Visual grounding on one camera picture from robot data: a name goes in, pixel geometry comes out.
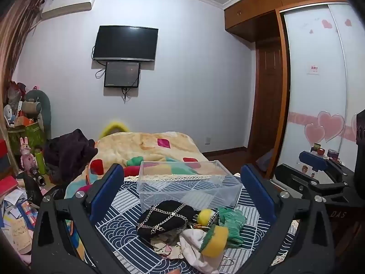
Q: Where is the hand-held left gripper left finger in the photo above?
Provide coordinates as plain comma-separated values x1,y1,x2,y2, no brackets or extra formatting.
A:
31,163,126,274

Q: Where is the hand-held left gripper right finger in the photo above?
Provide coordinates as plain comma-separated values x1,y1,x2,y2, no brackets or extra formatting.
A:
240,163,335,274

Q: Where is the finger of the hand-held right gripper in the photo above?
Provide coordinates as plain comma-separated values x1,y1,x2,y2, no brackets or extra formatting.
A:
298,150,356,178
274,163,352,204

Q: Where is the green knitted cloth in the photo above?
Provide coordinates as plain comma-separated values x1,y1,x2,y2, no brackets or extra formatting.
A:
218,207,247,248

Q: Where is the yellow fluffy pompom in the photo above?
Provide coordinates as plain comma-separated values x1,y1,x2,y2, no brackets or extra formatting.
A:
197,209,219,227

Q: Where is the black hat with silver chains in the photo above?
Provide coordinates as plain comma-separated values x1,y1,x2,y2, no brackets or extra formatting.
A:
136,200,201,242

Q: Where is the yellow and green plush item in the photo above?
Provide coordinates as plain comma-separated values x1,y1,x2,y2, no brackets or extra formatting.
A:
199,225,229,258

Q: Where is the clear plastic storage box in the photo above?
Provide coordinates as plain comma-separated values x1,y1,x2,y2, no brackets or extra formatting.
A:
136,160,244,213

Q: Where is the white cloth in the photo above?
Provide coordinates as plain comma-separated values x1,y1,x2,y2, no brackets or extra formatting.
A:
178,228,226,273

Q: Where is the grey cloth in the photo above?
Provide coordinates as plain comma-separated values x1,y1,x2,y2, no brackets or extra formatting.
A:
256,148,275,175

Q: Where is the blue patterned bed sheet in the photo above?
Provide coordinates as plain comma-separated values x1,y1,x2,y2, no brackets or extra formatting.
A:
65,174,300,274

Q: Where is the dark clothes pile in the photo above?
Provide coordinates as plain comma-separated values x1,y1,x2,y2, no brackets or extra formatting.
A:
43,128,99,185

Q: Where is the cream printed blanket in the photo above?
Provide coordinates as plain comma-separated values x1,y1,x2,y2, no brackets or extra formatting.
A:
64,131,226,201

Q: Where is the yellow fuzzy plush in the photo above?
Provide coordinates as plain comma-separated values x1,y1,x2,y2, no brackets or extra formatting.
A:
99,118,129,138

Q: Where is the black cylindrical lens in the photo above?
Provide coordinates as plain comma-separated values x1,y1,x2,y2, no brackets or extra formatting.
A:
29,167,46,187

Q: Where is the green bottle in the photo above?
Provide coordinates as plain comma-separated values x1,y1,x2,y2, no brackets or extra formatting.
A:
34,147,46,175

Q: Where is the wooden door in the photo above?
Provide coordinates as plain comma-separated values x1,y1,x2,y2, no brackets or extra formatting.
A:
248,38,283,162

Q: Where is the pale printed fabric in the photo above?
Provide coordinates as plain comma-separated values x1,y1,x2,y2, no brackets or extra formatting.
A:
150,231,183,261

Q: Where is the pink rabbit toy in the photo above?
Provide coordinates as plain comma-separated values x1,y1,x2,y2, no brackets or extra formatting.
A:
19,137,35,175

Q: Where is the green storage box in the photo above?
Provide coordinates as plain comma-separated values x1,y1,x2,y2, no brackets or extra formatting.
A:
8,121,47,155

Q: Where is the pile of papers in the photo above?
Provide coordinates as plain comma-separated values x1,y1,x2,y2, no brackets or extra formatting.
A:
0,188,41,259

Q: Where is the grey plush pillow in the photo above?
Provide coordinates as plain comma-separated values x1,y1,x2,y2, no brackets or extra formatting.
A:
24,90,52,139

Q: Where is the small black monitor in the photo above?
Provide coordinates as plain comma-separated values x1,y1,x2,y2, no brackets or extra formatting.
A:
104,61,141,88

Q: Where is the wooden wardrobe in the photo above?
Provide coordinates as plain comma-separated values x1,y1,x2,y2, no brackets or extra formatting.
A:
224,0,365,184

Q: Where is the brown curtain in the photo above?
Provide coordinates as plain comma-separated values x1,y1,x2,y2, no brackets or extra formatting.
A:
0,0,44,103

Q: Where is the white air conditioner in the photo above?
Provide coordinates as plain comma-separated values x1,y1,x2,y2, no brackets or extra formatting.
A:
40,0,98,21

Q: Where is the black wall television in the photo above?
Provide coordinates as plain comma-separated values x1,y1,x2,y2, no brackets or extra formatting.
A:
92,25,159,63

